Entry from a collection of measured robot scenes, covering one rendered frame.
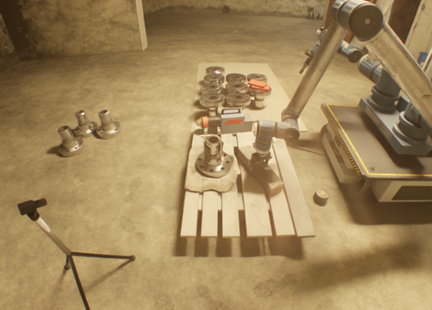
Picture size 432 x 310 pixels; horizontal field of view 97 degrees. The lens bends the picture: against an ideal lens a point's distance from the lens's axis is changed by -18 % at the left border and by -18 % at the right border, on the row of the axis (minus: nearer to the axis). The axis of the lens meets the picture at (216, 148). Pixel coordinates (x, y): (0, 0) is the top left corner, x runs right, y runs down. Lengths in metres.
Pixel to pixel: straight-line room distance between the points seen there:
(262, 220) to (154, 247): 0.69
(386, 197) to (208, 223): 1.29
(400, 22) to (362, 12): 5.16
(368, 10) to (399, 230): 1.48
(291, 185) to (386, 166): 0.68
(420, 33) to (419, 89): 5.18
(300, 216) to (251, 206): 0.31
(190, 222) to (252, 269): 0.46
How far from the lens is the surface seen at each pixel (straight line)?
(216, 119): 2.01
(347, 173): 1.96
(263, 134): 1.43
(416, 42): 6.58
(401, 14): 6.26
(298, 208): 1.55
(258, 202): 1.54
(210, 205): 1.50
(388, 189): 1.88
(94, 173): 2.15
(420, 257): 1.99
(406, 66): 1.33
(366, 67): 2.34
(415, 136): 1.91
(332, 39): 1.41
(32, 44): 6.62
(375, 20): 1.18
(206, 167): 1.66
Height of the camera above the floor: 1.35
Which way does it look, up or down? 39 degrees down
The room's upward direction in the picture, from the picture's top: straight up
